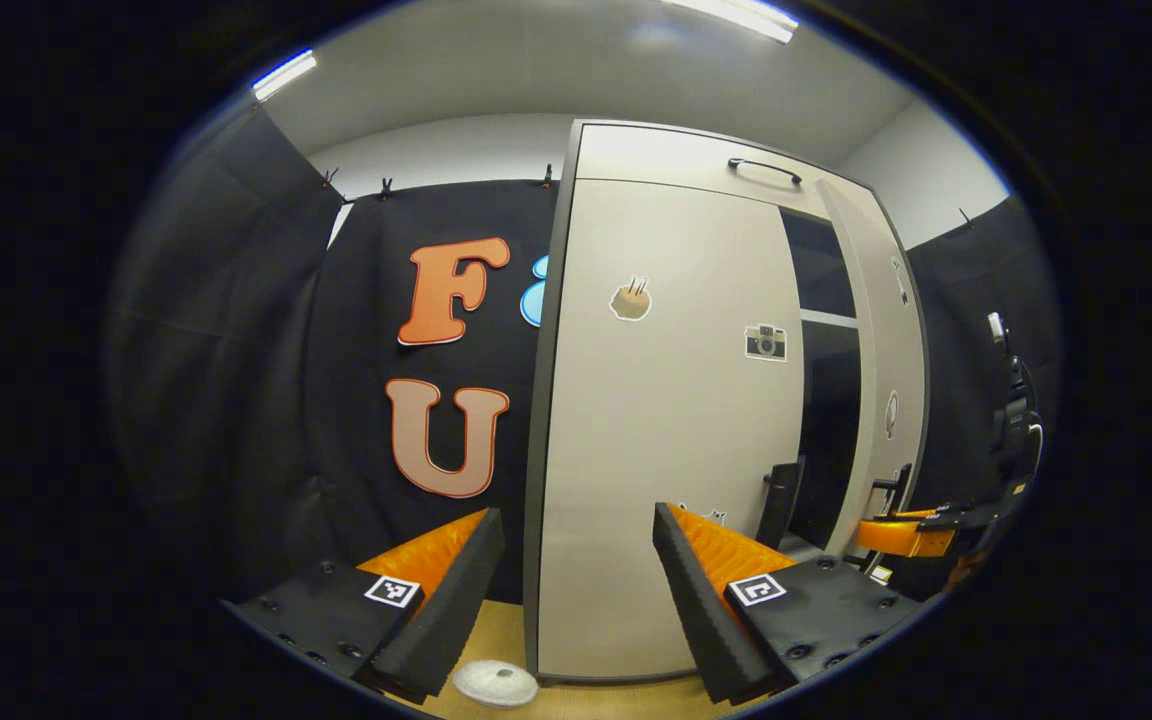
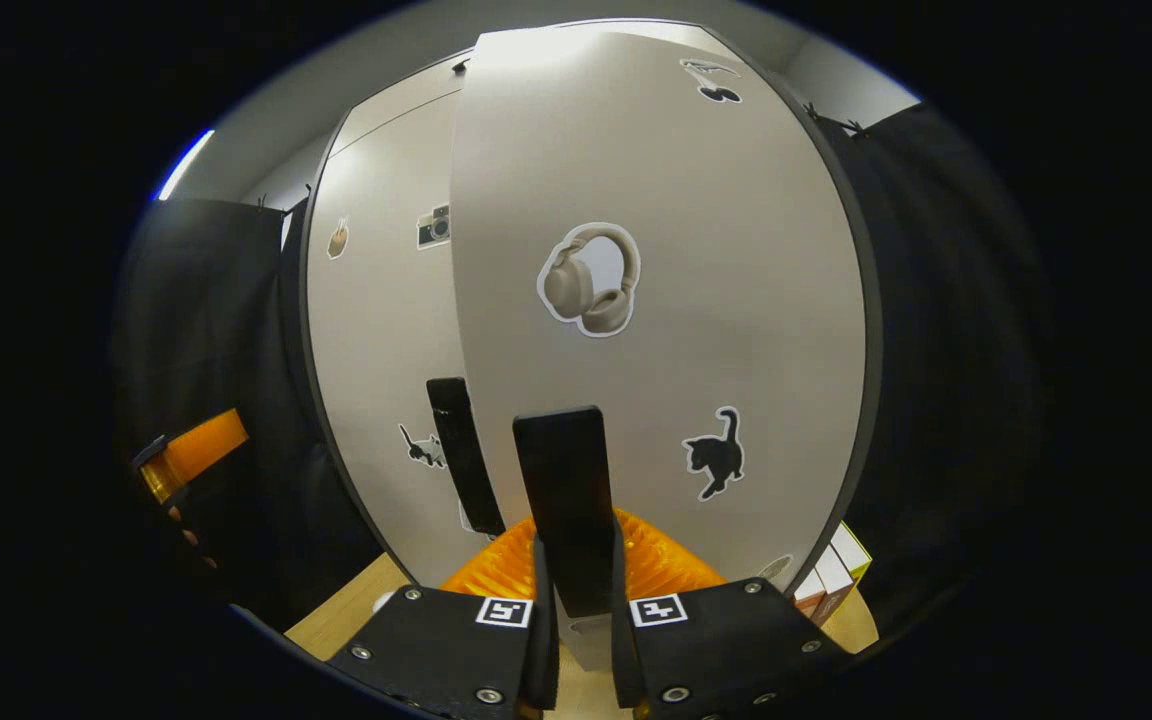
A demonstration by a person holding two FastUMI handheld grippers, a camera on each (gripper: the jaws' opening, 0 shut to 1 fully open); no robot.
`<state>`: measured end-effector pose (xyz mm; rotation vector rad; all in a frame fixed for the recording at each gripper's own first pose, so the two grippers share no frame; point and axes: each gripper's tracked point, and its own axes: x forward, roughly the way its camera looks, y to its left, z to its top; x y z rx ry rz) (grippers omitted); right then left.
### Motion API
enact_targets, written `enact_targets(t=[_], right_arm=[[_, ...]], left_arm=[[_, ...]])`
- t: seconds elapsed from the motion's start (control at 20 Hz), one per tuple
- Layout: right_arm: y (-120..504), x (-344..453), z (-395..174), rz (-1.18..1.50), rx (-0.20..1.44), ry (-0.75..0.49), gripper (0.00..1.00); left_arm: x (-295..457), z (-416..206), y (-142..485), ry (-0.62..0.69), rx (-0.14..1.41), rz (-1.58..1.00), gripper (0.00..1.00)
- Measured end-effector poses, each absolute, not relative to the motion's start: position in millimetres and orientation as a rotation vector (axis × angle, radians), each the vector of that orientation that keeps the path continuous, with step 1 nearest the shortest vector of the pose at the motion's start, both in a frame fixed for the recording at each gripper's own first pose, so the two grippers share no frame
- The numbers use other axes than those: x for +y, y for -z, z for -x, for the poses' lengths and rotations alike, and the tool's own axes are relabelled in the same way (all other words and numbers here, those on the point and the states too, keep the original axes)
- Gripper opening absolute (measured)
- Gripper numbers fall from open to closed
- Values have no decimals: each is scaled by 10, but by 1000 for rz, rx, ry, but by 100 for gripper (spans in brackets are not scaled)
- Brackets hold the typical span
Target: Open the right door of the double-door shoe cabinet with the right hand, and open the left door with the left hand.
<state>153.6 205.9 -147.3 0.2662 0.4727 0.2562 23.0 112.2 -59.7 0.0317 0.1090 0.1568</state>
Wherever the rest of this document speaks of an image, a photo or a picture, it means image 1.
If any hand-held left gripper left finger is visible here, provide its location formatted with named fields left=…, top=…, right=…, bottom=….
left=226, top=508, right=505, bottom=704

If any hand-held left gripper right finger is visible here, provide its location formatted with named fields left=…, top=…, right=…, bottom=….
left=652, top=502, right=922, bottom=704

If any black door handle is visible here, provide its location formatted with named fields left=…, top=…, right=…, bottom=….
left=871, top=463, right=914, bottom=518
left=756, top=458, right=805, bottom=549

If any beige cabinet door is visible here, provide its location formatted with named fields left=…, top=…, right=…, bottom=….
left=536, top=178, right=805, bottom=679
left=816, top=180, right=929, bottom=556

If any grey double-door shoe cabinet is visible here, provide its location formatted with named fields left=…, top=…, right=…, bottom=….
left=523, top=118, right=932, bottom=683

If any white round floor disc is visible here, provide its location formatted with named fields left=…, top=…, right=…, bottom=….
left=452, top=660, right=539, bottom=709

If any black backdrop cloth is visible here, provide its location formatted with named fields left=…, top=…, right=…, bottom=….
left=106, top=100, right=1062, bottom=601

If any large ceiling light panel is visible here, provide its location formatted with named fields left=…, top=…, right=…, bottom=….
left=661, top=0, right=799, bottom=44

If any narrow ceiling light panel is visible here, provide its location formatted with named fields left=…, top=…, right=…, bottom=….
left=254, top=50, right=318, bottom=101

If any black curved drawer handle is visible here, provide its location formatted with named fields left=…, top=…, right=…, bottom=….
left=728, top=157, right=803, bottom=186

